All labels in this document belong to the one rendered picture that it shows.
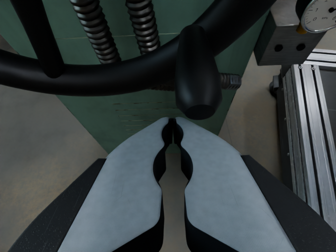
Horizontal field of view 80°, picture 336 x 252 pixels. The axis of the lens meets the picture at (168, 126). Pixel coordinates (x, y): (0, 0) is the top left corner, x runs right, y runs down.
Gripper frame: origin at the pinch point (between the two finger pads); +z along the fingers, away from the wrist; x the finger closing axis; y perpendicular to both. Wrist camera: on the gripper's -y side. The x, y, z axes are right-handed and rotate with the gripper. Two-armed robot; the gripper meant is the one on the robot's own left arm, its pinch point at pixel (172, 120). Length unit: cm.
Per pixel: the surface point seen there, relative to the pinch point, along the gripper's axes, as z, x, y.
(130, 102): 36.4, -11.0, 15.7
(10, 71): 5.2, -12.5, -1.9
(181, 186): 45, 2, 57
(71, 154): 57, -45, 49
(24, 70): 5.5, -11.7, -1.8
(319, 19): 18.5, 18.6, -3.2
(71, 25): 25.7, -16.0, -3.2
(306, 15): 18.2, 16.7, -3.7
